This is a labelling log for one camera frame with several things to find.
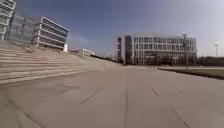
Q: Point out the grey stone paved plaza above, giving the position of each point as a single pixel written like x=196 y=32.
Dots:
x=110 y=96

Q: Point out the floodlight pole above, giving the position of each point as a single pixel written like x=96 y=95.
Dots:
x=216 y=50

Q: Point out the white banded building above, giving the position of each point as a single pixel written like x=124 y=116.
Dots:
x=50 y=35

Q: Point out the lamp pole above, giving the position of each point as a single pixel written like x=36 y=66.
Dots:
x=185 y=50

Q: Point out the glass facade building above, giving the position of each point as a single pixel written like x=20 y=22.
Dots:
x=21 y=30

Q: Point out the large curved grey building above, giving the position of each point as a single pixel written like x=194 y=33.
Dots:
x=156 y=48

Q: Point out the small low white building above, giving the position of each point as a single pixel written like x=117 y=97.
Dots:
x=85 y=52

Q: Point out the tall white building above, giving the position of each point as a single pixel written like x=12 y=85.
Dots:
x=5 y=16

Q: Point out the wide stone steps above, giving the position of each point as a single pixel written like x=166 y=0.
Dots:
x=30 y=66

